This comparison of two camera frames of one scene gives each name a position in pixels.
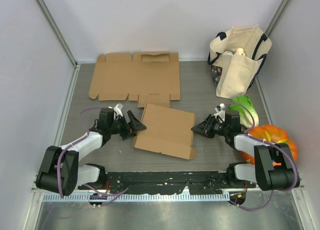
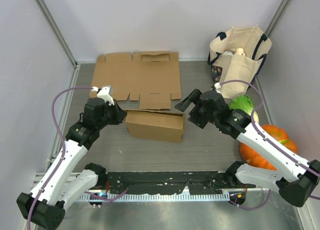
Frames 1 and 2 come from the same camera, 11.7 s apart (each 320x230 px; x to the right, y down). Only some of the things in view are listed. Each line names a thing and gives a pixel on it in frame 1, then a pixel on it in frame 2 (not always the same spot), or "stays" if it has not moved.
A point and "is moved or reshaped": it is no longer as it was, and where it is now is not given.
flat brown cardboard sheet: [151, 78] stays
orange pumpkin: [272, 133] stays
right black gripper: [206, 127] to [193, 97]
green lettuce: [248, 116] stays
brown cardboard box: [169, 131] is moved or reshaped
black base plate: [209, 182] stays
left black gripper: [128, 130] to [120, 114]
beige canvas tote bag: [236, 57] stays
